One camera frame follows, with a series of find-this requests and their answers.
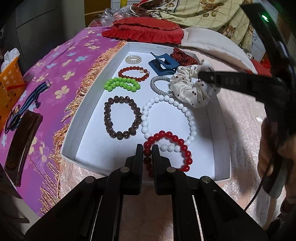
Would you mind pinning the white dotted scrunchie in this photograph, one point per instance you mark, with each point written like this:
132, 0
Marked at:
187, 90

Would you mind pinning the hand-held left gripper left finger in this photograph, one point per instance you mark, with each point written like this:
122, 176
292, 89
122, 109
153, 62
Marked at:
139, 162

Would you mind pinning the orange plastic basket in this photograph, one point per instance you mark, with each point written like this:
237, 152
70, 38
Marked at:
9, 88

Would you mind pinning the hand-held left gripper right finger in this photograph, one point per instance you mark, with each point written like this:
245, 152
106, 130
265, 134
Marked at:
155, 162

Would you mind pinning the white crumpled tissue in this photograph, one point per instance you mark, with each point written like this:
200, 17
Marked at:
10, 56

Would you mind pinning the blue hair claw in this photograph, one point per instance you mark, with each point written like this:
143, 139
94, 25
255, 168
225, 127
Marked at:
161, 66

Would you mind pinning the clear plastic bag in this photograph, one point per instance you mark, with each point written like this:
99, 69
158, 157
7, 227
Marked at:
108, 17

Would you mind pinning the purple floral fringed cloth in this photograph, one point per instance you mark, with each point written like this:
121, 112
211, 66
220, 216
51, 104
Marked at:
69, 69

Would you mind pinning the red heart-shaped cushion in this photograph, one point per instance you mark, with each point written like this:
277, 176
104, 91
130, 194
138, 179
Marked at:
261, 68

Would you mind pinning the red round frilled cushion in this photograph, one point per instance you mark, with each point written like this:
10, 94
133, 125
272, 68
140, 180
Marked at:
143, 29

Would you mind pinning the white shallow box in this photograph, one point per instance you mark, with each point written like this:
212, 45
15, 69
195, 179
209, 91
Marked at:
92, 146

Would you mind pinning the yellow floral quilt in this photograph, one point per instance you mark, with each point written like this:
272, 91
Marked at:
208, 16

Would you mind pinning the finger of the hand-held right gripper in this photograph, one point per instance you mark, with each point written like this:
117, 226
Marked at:
231, 81

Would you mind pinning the dark brown curved case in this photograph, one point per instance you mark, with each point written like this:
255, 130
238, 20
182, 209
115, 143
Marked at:
23, 143

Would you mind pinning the dark red dotted scrunchie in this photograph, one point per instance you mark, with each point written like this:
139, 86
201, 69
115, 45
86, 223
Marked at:
182, 55

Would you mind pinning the grey cabinet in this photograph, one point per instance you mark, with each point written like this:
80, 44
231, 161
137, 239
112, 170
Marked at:
46, 27

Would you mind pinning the person's right hand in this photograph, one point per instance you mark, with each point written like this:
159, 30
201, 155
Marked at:
263, 150

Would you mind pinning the white pillow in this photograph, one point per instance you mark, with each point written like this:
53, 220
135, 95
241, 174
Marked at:
215, 44

